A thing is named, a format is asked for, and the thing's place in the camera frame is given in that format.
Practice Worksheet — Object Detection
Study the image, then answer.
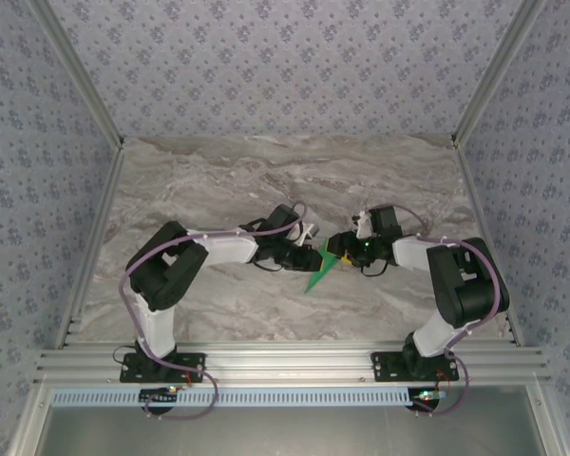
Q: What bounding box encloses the thin black cable loop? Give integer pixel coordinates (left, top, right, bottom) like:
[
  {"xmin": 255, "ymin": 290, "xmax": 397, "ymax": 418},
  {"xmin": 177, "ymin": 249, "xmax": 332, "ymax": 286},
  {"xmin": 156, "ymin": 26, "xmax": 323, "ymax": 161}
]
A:
[{"xmin": 110, "ymin": 345, "xmax": 138, "ymax": 368}]

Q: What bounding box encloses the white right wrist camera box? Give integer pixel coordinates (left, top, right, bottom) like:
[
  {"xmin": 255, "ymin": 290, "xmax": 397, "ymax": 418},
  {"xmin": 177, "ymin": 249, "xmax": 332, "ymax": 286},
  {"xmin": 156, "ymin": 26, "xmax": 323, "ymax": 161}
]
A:
[{"xmin": 351, "ymin": 208, "xmax": 372, "ymax": 239}]

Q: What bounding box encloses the pale blue slotted cable duct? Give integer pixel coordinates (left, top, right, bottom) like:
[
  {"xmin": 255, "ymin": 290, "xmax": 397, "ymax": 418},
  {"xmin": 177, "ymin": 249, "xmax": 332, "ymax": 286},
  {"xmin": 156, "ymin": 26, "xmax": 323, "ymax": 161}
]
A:
[{"xmin": 49, "ymin": 387, "xmax": 409, "ymax": 409}]

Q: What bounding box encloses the aluminium table side rail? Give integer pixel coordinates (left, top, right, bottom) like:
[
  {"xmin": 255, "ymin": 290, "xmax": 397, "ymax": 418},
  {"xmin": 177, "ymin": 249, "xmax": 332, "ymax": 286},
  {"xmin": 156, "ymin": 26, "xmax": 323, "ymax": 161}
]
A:
[
  {"xmin": 54, "ymin": 142, "xmax": 127, "ymax": 351},
  {"xmin": 454, "ymin": 142, "xmax": 524, "ymax": 347}
]

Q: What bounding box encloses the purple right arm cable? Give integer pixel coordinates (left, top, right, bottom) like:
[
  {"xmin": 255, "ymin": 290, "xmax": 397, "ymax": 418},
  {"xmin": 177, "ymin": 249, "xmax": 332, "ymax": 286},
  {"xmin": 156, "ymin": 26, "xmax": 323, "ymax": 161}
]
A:
[{"xmin": 382, "ymin": 203, "xmax": 500, "ymax": 419}]

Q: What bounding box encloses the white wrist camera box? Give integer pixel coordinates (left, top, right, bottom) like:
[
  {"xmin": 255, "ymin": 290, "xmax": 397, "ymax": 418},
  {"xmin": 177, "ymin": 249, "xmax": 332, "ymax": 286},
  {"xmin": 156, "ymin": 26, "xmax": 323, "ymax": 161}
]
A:
[
  {"xmin": 351, "ymin": 208, "xmax": 372, "ymax": 239},
  {"xmin": 292, "ymin": 221, "xmax": 318, "ymax": 247}
]

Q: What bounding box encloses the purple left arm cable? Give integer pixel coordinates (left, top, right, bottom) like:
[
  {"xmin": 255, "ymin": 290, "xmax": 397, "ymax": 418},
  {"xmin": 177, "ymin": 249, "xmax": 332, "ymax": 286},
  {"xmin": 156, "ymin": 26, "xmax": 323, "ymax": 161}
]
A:
[{"xmin": 118, "ymin": 201, "xmax": 309, "ymax": 422}]

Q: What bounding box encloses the small black circuit board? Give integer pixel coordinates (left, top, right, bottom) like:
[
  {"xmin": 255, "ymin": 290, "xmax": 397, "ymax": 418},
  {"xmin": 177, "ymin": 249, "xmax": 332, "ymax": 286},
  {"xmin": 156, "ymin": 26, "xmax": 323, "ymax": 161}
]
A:
[
  {"xmin": 140, "ymin": 387, "xmax": 178, "ymax": 406},
  {"xmin": 408, "ymin": 388, "xmax": 450, "ymax": 409}
]

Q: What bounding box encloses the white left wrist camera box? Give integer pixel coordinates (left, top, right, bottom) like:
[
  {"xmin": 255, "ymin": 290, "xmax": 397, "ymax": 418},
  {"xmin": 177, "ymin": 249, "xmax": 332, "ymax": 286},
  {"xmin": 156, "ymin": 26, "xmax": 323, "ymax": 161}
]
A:
[{"xmin": 292, "ymin": 221, "xmax": 318, "ymax": 247}]

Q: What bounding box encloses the green square paper sheet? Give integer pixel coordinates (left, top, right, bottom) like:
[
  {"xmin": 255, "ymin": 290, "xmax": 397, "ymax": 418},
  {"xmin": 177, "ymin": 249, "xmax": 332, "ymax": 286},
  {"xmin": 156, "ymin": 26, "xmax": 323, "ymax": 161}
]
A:
[{"xmin": 303, "ymin": 237, "xmax": 342, "ymax": 294}]

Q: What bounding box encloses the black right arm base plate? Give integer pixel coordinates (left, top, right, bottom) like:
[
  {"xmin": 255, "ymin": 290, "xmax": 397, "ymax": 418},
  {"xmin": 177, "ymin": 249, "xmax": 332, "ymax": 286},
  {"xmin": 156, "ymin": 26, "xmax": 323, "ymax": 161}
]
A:
[{"xmin": 370, "ymin": 351, "xmax": 460, "ymax": 383}]

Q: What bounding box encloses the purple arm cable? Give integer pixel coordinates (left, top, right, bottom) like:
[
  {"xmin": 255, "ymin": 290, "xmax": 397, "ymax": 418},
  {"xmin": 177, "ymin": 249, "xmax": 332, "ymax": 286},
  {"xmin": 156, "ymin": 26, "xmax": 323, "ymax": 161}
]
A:
[
  {"xmin": 118, "ymin": 201, "xmax": 309, "ymax": 422},
  {"xmin": 382, "ymin": 203, "xmax": 500, "ymax": 419}
]

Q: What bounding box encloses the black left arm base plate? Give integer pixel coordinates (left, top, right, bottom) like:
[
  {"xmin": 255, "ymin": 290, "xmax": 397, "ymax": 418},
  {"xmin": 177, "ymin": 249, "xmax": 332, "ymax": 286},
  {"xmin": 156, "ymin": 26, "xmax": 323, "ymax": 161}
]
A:
[{"xmin": 119, "ymin": 353, "xmax": 206, "ymax": 384}]

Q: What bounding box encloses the aluminium frame post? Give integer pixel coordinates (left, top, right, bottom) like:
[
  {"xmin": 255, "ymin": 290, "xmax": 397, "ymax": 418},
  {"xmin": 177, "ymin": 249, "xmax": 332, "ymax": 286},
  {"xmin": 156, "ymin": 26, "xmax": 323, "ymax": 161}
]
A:
[
  {"xmin": 449, "ymin": 0, "xmax": 550, "ymax": 146},
  {"xmin": 28, "ymin": 0, "xmax": 125, "ymax": 149}
]

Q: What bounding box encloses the aluminium cross beam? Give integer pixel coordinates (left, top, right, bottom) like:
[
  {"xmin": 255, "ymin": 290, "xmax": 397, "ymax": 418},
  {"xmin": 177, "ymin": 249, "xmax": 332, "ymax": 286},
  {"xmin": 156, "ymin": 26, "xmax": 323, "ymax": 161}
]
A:
[{"xmin": 32, "ymin": 345, "xmax": 552, "ymax": 385}]

